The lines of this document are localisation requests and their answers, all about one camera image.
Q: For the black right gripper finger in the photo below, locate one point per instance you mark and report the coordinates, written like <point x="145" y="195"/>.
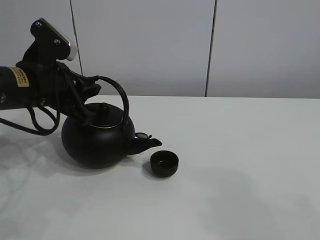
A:
<point x="81" y="88"/>

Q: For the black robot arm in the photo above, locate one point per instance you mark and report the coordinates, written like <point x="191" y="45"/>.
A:
<point x="15" y="90"/>

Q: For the small black teacup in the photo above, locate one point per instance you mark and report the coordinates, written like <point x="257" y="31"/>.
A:
<point x="164" y="163"/>

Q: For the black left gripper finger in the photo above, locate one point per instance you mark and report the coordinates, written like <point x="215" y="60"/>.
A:
<point x="79" y="112"/>

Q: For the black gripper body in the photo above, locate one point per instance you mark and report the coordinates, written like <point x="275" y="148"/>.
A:
<point x="52" y="86"/>

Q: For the black teapot with handle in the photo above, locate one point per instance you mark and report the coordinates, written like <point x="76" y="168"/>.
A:
<point x="110" y="135"/>

